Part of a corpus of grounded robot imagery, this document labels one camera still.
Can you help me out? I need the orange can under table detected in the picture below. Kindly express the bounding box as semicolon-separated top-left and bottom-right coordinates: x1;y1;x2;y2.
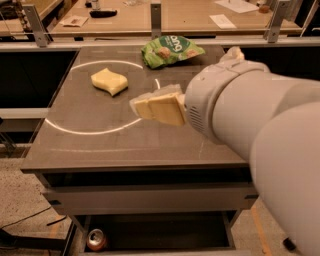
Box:
86;229;107;251

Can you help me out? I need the yellow sponge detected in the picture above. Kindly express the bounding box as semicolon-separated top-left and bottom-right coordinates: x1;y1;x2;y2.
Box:
91;68;128;96

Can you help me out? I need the black chair base leg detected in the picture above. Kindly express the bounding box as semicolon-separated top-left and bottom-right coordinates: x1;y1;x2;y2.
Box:
283;238;296;251

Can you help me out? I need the wooden back table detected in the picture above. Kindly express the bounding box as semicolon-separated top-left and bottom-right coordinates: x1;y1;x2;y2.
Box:
46;0;304;38

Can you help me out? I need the black floor cable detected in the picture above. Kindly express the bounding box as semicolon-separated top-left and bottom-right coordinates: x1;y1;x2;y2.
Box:
0;205;53;231

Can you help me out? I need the grey table with drawer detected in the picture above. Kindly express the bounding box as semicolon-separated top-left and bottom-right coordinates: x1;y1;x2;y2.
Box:
21;46;257;256

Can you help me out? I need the white paper slip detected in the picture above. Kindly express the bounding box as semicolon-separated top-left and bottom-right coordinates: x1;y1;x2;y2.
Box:
210;14;236;29

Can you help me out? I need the small paper card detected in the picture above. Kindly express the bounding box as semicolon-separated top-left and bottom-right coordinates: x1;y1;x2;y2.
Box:
60;15;88;27

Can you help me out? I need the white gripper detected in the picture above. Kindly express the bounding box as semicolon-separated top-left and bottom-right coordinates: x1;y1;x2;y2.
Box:
129;46;269;144

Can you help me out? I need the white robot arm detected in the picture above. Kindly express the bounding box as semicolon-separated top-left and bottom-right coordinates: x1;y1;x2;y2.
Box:
130;47;320;256

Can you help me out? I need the black remote on back table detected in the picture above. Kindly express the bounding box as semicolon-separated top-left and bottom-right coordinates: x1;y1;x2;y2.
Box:
89;10;118;18

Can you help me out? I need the white paper sheet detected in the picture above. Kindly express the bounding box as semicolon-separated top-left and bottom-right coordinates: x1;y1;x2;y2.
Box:
216;0;258;14

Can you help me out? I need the green rice chip bag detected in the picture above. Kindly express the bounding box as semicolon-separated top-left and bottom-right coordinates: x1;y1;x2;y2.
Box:
141;35;205;69

